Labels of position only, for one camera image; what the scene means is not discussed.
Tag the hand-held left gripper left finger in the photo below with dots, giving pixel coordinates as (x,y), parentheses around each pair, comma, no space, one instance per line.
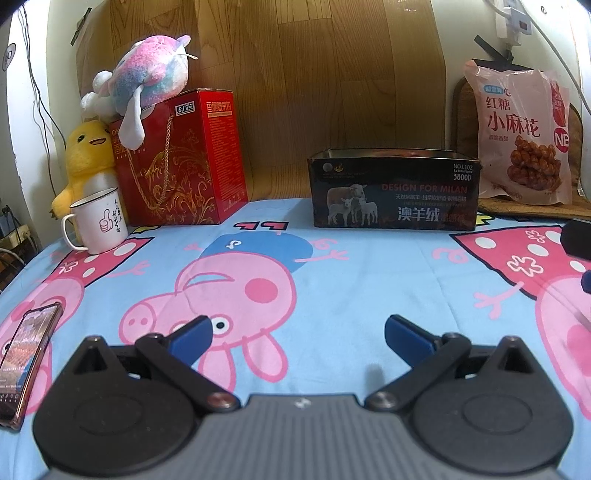
(191,339)

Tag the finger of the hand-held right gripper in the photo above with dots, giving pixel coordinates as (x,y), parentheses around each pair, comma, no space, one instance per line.
(578,240)
(587,282)

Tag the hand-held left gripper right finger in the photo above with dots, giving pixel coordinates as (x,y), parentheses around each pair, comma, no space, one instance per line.
(406,339)

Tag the black printed box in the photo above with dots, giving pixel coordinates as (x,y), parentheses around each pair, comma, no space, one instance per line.
(415,194)

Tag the cartoon pig printed blanket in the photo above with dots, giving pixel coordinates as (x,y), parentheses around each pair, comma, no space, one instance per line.
(346,286)

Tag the large pink snack bag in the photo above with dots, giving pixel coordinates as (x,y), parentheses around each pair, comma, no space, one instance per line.
(512,120)

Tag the white enamel mug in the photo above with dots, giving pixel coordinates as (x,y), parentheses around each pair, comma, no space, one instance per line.
(101,221)

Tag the brown woven seat cushion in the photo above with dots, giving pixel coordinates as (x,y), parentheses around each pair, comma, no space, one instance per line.
(463,124)

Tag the smartphone in clear case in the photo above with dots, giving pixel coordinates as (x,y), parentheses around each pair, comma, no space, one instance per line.
(25,360)

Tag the red gift box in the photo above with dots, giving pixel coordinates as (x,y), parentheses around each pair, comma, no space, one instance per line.
(194,161)

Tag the black tape cross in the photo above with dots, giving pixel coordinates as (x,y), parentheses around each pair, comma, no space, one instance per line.
(496,53)

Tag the yellow duck plush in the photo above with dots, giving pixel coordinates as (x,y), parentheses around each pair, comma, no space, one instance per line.
(87,152)

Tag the pastel plush toy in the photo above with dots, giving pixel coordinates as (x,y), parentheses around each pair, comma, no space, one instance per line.
(143,74)

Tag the wood-pattern board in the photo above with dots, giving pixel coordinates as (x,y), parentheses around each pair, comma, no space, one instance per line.
(323,69)

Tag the black tape strip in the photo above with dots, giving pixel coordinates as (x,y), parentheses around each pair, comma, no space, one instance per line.
(86,14)

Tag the white round wall hook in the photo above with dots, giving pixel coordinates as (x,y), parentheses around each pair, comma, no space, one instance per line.
(9,56)

